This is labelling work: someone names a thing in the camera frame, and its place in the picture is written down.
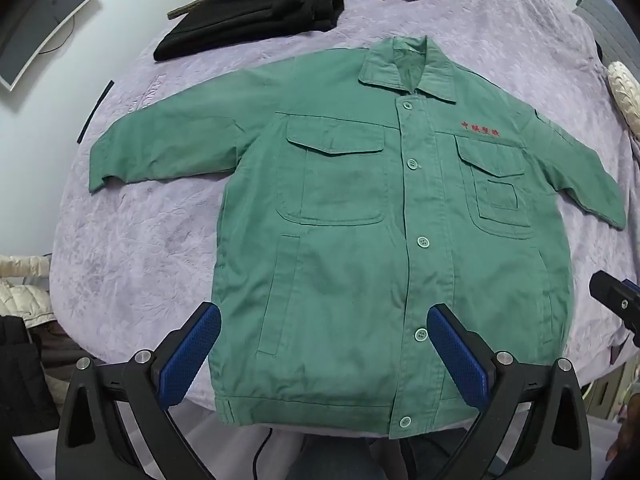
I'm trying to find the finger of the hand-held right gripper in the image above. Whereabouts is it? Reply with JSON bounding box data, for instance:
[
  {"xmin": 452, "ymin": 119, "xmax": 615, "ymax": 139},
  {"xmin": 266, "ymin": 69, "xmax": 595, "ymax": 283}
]
[{"xmin": 588, "ymin": 270, "xmax": 640, "ymax": 347}]

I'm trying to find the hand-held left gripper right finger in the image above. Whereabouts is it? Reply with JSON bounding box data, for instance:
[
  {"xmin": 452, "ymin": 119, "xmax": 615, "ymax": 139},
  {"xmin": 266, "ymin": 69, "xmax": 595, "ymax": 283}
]
[{"xmin": 426, "ymin": 302, "xmax": 596, "ymax": 480}]

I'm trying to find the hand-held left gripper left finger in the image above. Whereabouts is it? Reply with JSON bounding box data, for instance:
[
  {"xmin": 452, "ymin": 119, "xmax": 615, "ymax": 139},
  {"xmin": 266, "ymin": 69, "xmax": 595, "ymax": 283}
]
[{"xmin": 55, "ymin": 302, "xmax": 223, "ymax": 480}]

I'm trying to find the green work jacket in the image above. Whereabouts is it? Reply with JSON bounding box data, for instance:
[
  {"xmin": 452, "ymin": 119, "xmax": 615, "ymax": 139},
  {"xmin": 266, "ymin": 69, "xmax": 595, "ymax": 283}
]
[{"xmin": 88, "ymin": 35, "xmax": 628, "ymax": 441}]

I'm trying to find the person's right hand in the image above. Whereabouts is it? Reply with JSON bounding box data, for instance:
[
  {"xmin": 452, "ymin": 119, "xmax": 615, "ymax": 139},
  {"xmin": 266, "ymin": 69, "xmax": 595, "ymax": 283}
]
[{"xmin": 605, "ymin": 402, "xmax": 640, "ymax": 466}]

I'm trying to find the purple quilted blanket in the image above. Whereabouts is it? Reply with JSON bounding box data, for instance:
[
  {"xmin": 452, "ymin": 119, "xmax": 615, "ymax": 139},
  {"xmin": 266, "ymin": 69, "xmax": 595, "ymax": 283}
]
[{"xmin": 47, "ymin": 0, "xmax": 640, "ymax": 411}]

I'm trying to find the black padded clothing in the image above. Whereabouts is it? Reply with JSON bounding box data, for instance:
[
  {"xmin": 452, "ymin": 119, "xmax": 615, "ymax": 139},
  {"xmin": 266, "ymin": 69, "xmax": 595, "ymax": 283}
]
[{"xmin": 0, "ymin": 314, "xmax": 62, "ymax": 437}]

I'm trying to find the white down jacket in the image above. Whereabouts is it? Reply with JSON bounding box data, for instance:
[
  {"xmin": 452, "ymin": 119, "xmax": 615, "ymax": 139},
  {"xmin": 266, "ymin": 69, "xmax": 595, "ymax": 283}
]
[{"xmin": 0, "ymin": 254, "xmax": 55, "ymax": 328}]

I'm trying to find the white knitted pillow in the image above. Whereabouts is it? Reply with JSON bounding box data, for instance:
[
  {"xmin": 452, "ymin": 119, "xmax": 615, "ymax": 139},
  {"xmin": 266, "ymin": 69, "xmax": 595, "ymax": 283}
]
[{"xmin": 607, "ymin": 60, "xmax": 640, "ymax": 137}]

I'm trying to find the grey cloth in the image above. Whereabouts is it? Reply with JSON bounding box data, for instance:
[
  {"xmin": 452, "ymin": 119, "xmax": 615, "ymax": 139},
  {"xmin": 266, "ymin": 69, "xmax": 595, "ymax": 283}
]
[{"xmin": 572, "ymin": 0, "xmax": 640, "ymax": 63}]

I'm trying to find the black folded garment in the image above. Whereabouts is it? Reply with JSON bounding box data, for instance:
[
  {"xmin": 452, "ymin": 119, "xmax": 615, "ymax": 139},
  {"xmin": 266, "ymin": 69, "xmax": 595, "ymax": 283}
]
[{"xmin": 153, "ymin": 0, "xmax": 346, "ymax": 63}]

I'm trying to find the grey framed monitor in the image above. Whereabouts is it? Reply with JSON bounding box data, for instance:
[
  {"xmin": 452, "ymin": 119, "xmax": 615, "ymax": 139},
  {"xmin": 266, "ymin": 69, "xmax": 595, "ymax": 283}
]
[{"xmin": 0, "ymin": 0, "xmax": 104, "ymax": 92}]

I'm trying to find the black cable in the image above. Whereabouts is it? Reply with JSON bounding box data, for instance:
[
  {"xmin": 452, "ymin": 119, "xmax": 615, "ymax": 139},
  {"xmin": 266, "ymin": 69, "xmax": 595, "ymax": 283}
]
[{"xmin": 251, "ymin": 429, "xmax": 275, "ymax": 480}]

